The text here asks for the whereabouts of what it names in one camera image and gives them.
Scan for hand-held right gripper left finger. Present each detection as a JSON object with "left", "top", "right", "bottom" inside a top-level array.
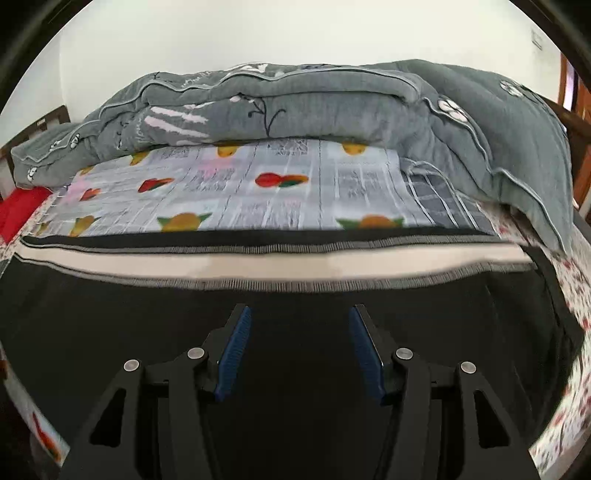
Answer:
[{"left": 60, "top": 303, "right": 253, "bottom": 480}]

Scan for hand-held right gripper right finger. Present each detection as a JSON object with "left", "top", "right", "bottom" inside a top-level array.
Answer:
[{"left": 348, "top": 303, "right": 539, "bottom": 480}]

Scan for black pants with white stripe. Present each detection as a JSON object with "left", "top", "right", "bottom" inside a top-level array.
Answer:
[{"left": 0, "top": 228, "right": 585, "bottom": 480}]

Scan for fruit print plastic sheet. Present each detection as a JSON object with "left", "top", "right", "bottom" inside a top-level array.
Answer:
[{"left": 9, "top": 138, "right": 502, "bottom": 467}]

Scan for grey checked cloth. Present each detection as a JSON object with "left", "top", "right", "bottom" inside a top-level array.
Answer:
[{"left": 401, "top": 157, "right": 502, "bottom": 241}]

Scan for red floral bed sheet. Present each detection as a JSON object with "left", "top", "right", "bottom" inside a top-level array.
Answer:
[{"left": 18, "top": 194, "right": 591, "bottom": 480}]

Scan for grey floral quilt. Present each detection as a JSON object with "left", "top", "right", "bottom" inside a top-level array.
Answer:
[{"left": 10, "top": 59, "right": 576, "bottom": 254}]

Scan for red pillow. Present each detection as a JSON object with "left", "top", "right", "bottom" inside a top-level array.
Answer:
[{"left": 0, "top": 187, "right": 52, "bottom": 244}]

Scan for brown wooden door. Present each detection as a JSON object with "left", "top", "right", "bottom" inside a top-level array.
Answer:
[{"left": 556, "top": 51, "right": 591, "bottom": 126}]

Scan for dark wooden bed frame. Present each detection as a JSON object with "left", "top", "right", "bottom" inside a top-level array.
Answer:
[{"left": 0, "top": 92, "right": 591, "bottom": 214}]

